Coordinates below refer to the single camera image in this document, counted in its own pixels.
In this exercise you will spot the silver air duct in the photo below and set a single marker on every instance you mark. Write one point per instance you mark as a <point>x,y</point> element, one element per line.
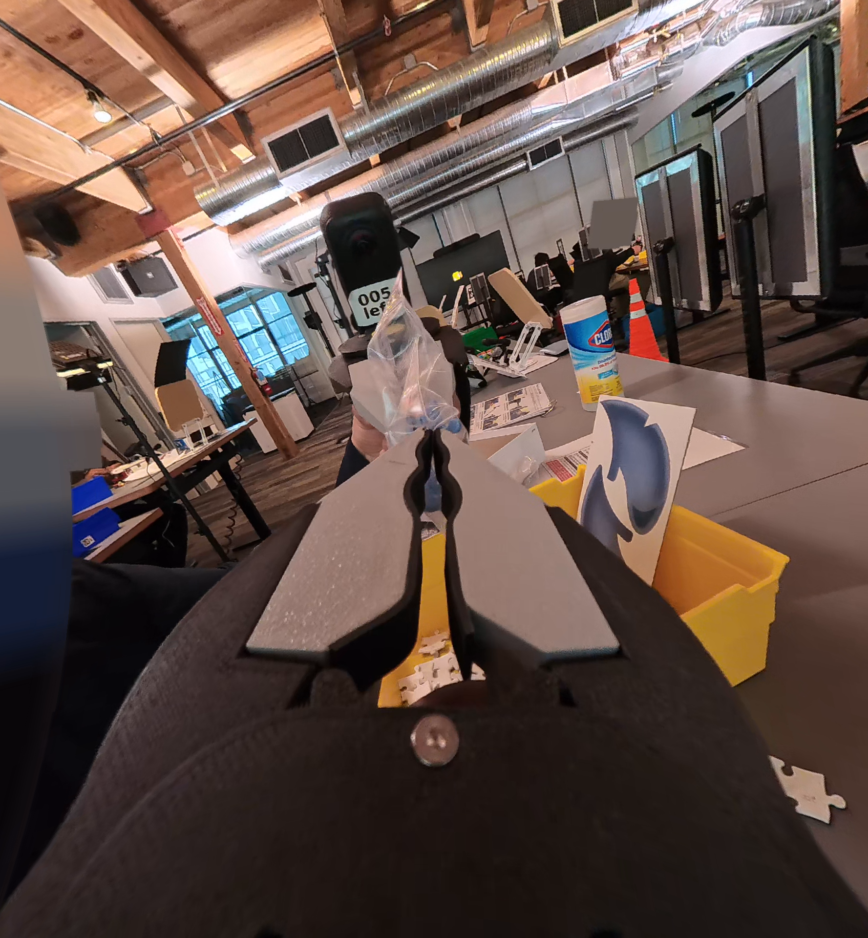
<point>441,102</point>

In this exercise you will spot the wipes canister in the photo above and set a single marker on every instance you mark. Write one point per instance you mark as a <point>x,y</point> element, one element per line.
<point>591,352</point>

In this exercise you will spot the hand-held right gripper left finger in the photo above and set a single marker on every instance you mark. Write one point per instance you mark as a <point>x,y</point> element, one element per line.
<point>338,579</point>

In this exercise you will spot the printed paper leaflet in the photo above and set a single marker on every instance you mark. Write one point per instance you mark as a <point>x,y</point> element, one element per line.
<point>511,407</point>

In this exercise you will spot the black wall screen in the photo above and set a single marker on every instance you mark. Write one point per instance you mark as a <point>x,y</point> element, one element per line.
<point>463,264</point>

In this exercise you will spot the white card with blue ears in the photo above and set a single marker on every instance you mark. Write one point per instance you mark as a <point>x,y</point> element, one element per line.
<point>631,476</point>

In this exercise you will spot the pile of white puzzle pieces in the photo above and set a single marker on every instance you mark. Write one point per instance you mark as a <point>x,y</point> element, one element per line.
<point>434,670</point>

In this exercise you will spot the black ceiling speaker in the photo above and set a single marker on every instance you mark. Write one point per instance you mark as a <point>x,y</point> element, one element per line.
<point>148,277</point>

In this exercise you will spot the person's left hand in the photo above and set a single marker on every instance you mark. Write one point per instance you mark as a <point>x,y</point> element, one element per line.
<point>368,443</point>

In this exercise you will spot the beige board on stand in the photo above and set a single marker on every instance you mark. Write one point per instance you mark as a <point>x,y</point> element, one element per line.
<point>518,297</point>

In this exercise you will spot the black tripod stand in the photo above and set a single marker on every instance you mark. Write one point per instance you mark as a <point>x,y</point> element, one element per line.
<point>750,293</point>
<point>666,308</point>

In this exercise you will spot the joined puzzle piece pair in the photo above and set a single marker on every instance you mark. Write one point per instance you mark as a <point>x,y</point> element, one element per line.
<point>807,795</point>

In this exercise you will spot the wooden office desk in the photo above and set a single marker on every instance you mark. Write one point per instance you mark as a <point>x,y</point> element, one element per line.
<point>184,458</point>

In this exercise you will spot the black camera tripod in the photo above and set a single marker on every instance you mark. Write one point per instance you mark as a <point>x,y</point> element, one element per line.
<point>141,440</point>

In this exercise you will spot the white cabinet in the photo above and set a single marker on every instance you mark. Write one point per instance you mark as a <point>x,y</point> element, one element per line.
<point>280,425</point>

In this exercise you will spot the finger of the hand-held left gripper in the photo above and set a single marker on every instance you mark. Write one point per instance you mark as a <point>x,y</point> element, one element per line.
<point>368,396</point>

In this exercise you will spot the studio softbox light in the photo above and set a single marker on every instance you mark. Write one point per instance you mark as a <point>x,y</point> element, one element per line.
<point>177,388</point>

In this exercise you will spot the blue storage bin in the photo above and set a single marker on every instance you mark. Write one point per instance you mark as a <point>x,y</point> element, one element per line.
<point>89,498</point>
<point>97,535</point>

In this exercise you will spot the grey framed panel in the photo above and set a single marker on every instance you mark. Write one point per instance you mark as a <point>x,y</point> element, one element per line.
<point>771,183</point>
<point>679,234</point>

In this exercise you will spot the orange traffic cone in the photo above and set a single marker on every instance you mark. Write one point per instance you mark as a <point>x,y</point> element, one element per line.
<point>642,330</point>

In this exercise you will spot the yellow plastic bin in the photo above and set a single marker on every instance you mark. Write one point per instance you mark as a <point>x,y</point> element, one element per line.
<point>719,586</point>

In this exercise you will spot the white paper sheet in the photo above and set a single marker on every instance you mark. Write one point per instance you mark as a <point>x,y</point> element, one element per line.
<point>712,448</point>

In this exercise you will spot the person's left forearm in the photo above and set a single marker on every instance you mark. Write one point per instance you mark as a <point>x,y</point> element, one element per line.
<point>349,469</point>

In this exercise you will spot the person's dark clothing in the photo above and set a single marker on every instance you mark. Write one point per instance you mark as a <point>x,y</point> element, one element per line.
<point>126,659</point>

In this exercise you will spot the clear plastic bag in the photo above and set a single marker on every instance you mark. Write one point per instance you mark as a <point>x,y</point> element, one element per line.
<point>412,366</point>

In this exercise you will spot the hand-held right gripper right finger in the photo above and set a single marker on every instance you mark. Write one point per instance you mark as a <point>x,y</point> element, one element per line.
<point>529,579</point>

